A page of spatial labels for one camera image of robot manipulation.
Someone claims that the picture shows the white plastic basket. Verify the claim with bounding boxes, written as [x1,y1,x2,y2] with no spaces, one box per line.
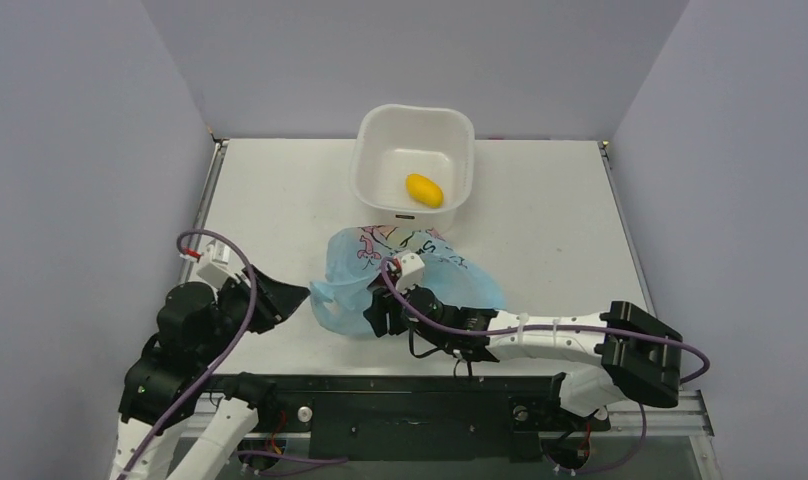
[349,104,475,233]

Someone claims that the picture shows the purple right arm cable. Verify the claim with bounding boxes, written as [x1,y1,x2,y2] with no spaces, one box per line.
[380,256,711,386]

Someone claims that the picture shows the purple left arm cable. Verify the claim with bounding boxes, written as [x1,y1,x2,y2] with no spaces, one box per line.
[115,229,258,480]

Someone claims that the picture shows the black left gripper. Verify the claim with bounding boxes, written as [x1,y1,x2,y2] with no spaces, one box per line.
[199,263,311,360]

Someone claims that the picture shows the yellow fake fruit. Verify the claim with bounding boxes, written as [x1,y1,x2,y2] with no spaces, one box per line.
[405,174,444,209]

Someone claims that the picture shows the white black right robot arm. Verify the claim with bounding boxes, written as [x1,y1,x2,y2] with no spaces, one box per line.
[363,287,683,427]

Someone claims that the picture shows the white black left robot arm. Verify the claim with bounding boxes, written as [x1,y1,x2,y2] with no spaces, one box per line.
[110,267,310,479]

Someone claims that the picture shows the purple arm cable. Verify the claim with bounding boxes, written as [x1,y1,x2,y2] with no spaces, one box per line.
[115,229,258,480]
[380,256,711,386]

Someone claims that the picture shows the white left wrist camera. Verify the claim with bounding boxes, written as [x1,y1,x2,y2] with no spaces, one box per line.
[196,240,233,289]

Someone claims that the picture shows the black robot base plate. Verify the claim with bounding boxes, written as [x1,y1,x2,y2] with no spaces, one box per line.
[244,374,611,462]

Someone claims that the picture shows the light blue plastic bag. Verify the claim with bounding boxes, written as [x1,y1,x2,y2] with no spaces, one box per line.
[309,225,506,340]

